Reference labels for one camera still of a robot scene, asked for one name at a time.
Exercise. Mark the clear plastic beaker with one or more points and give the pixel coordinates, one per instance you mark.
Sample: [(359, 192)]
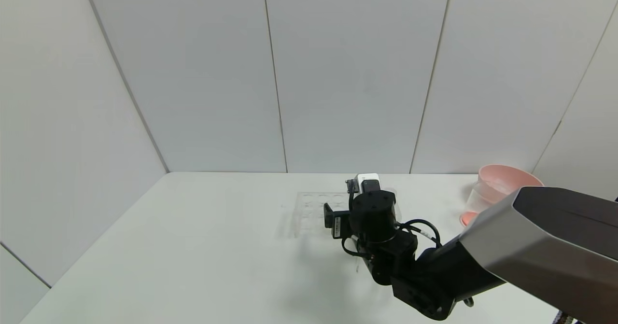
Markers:
[(478, 201)]

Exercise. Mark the pink bowl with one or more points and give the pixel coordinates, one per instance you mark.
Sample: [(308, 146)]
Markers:
[(507, 176)]

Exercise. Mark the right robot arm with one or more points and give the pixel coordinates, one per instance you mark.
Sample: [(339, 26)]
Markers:
[(531, 237)]

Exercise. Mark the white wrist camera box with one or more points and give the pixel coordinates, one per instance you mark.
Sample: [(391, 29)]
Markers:
[(367, 183)]

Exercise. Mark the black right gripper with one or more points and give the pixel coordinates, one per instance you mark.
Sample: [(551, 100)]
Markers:
[(336, 226)]

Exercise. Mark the clear plastic test tube rack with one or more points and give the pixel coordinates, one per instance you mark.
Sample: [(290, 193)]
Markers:
[(311, 213)]

